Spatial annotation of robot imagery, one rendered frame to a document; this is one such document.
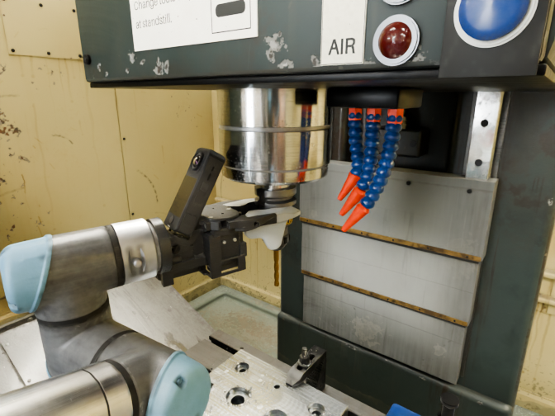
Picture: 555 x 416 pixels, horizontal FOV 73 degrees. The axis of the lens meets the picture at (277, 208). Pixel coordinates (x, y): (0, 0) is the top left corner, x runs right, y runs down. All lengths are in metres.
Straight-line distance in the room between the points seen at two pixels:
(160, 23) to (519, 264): 0.84
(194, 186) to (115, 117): 1.09
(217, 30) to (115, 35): 0.15
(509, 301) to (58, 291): 0.88
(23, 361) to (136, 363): 1.09
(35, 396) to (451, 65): 0.36
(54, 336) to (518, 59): 0.47
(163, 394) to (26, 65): 1.20
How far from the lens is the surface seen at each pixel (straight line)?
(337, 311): 1.14
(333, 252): 1.06
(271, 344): 1.67
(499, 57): 0.23
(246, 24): 0.31
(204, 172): 0.48
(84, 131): 1.49
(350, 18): 0.26
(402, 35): 0.24
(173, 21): 0.37
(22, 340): 1.52
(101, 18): 0.47
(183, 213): 0.48
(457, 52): 0.23
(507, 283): 0.99
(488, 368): 1.10
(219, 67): 0.33
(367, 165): 0.45
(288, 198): 0.55
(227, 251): 0.51
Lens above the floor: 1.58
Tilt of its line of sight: 17 degrees down
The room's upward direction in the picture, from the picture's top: straight up
